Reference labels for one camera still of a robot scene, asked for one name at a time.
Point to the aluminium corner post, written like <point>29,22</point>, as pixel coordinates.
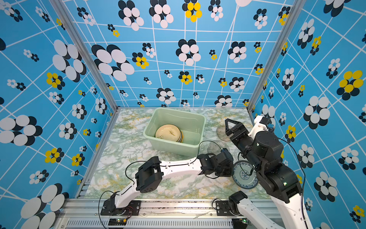
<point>61,11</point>
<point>284,34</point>

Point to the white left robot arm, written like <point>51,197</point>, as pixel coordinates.
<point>152,172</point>

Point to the mint green plastic bin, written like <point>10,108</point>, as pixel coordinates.
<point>190,125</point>

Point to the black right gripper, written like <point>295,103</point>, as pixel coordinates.
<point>237,139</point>

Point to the brownish clear glass plate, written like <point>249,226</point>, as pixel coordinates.
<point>221,133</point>

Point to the aluminium corner post right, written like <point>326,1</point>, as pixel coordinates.
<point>284,34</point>

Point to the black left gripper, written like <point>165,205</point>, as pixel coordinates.
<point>231,165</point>

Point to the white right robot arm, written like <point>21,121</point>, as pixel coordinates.
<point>262,149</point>

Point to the beige bamboo print plate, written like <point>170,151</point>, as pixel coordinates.
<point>170,133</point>

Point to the grey clear glass plate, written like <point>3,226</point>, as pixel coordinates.
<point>216,147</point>

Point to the aluminium corner post left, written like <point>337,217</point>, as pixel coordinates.
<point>61,11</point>

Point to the blue patterned plate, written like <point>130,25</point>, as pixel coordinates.
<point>243,176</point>

